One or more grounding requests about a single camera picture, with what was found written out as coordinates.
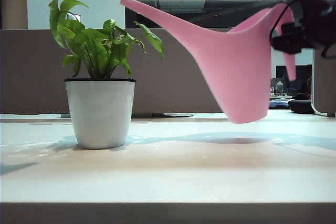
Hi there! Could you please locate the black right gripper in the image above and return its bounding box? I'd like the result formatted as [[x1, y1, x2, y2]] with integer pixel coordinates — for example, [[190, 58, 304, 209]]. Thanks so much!
[[270, 0, 336, 54]]

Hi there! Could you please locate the pink plastic watering can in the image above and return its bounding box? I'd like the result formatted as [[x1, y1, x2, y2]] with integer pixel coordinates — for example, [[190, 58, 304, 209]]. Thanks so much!
[[120, 0, 297, 124]]

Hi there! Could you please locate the green leafy plant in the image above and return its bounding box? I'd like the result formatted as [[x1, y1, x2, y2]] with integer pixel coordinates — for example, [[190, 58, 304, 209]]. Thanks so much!
[[48, 0, 165, 79]]

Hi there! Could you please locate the white round plant pot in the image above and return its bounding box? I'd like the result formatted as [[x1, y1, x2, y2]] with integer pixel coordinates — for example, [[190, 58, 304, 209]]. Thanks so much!
[[64, 78, 137, 150]]

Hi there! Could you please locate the black background monitor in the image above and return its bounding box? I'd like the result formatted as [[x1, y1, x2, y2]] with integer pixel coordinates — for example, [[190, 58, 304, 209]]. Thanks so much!
[[276, 65, 288, 78]]

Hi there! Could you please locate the brown partition with white edge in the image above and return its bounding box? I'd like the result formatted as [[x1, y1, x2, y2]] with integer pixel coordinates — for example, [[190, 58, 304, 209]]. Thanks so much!
[[312, 47, 336, 118]]

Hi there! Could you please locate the blue background cloth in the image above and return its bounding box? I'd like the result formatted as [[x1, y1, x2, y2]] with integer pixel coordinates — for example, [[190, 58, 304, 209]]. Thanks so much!
[[269, 97, 291, 109]]

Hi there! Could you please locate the black background cushion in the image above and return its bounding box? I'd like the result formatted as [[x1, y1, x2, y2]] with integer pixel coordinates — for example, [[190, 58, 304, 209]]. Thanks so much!
[[288, 93, 315, 114]]

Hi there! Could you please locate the long brown desk partition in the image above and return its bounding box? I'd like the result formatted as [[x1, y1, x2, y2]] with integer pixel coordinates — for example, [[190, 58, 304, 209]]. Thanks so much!
[[0, 27, 238, 116]]

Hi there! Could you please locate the grey flat partition foot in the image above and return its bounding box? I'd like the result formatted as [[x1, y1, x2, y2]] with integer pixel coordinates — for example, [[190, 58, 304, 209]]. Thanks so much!
[[152, 113, 194, 118]]

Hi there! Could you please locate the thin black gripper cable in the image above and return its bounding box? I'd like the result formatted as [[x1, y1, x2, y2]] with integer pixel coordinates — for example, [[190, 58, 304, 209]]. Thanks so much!
[[269, 0, 300, 44]]

